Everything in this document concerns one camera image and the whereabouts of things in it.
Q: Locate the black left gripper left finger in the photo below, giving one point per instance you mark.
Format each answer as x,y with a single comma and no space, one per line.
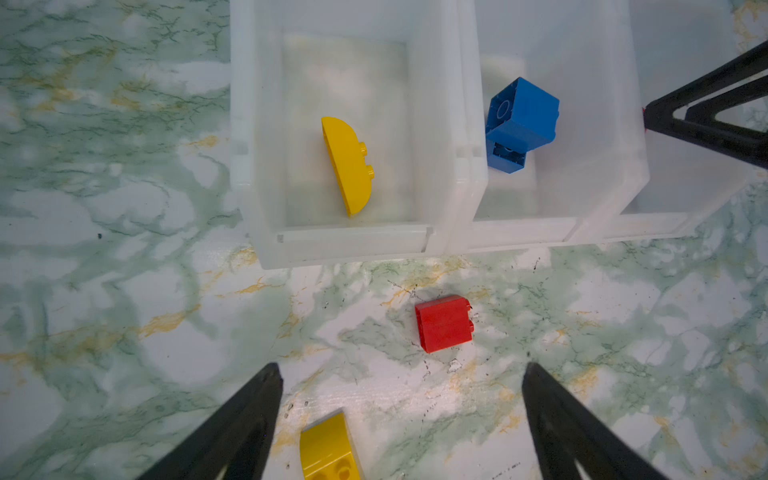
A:
235,441

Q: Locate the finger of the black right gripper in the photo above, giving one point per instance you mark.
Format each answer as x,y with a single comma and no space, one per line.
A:
689,113

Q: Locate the left white plastic bin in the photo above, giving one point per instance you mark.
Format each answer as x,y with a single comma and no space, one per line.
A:
356,127

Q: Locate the small red square brick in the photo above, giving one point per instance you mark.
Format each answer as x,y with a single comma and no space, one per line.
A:
444,323

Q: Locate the blue square brick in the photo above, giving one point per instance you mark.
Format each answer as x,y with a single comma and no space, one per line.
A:
522,117

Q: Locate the yellow curved brick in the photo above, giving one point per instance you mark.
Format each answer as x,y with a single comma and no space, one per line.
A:
327,450

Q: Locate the middle white plastic bin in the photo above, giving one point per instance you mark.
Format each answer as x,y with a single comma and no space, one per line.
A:
580,52

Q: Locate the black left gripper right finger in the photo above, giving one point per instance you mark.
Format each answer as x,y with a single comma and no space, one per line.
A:
569,439

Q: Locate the right white plastic bin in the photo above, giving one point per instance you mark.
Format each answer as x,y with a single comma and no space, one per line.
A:
676,42

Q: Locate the white plastic bin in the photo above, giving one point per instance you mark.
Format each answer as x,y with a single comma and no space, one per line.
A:
356,127
676,42
580,52

